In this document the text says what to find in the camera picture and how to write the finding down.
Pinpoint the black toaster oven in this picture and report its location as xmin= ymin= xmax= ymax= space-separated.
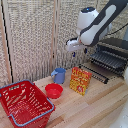
xmin=88 ymin=37 xmax=128 ymax=80

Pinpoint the glass oven door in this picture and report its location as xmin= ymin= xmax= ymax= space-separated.
xmin=78 ymin=61 xmax=126 ymax=85

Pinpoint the metal oven tray rack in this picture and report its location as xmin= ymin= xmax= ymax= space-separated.
xmin=89 ymin=50 xmax=128 ymax=72

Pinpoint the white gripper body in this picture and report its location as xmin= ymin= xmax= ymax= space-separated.
xmin=65 ymin=37 xmax=89 ymax=53

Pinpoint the red shopping basket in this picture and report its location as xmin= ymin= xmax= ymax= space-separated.
xmin=0 ymin=79 xmax=56 ymax=128

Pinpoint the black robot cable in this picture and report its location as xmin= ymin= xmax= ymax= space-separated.
xmin=109 ymin=21 xmax=128 ymax=36

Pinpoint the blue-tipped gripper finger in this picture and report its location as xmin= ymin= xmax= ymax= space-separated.
xmin=71 ymin=50 xmax=77 ymax=58
xmin=83 ymin=47 xmax=89 ymax=55

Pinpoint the red bowl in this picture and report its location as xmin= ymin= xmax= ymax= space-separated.
xmin=44 ymin=83 xmax=64 ymax=100

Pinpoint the blue mug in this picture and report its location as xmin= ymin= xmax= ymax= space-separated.
xmin=50 ymin=67 xmax=67 ymax=85

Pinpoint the yellow red food box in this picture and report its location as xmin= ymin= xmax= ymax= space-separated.
xmin=69 ymin=66 xmax=93 ymax=97

